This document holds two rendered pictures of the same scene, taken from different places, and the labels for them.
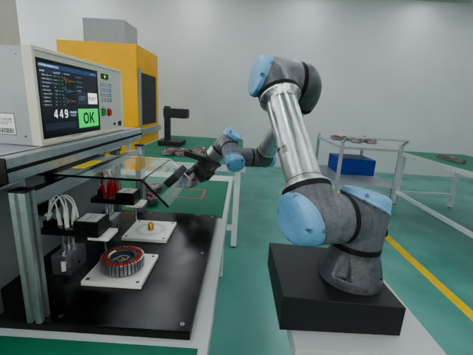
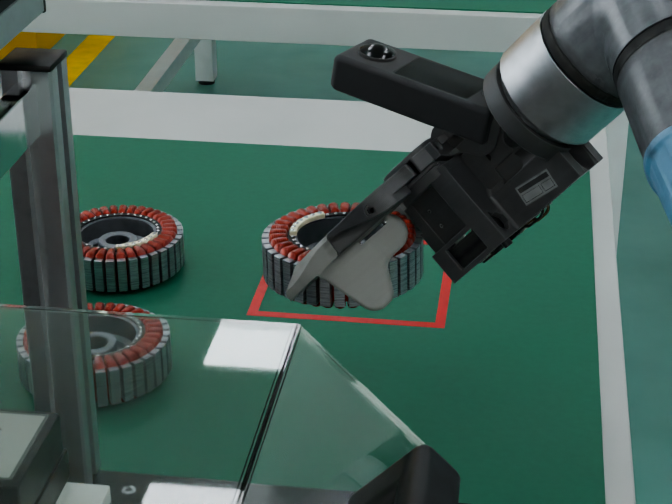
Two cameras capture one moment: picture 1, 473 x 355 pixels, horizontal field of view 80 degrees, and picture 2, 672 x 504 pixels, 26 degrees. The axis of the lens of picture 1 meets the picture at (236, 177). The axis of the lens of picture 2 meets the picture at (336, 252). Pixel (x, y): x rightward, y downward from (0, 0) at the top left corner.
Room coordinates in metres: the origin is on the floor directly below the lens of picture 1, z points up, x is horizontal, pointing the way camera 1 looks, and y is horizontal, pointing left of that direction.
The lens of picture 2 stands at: (0.37, 0.12, 1.31)
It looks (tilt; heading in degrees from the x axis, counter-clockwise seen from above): 26 degrees down; 7
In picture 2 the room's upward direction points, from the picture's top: straight up
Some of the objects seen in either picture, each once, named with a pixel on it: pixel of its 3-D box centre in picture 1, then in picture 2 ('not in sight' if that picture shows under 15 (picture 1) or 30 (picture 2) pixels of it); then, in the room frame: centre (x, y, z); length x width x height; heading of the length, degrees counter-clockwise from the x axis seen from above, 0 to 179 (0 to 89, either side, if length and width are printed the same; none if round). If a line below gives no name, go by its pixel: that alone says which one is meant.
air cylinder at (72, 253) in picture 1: (70, 258); not in sight; (0.69, 0.44, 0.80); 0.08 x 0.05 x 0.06; 0
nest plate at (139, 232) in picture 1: (150, 230); not in sight; (0.93, 0.29, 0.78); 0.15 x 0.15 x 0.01; 0
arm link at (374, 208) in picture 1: (360, 215); not in sight; (0.64, -0.30, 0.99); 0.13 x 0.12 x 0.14; 112
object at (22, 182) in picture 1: (24, 176); not in sight; (0.60, 0.47, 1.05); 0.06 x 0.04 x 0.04; 0
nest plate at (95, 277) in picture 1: (122, 268); not in sight; (0.69, 0.29, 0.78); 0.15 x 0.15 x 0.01; 0
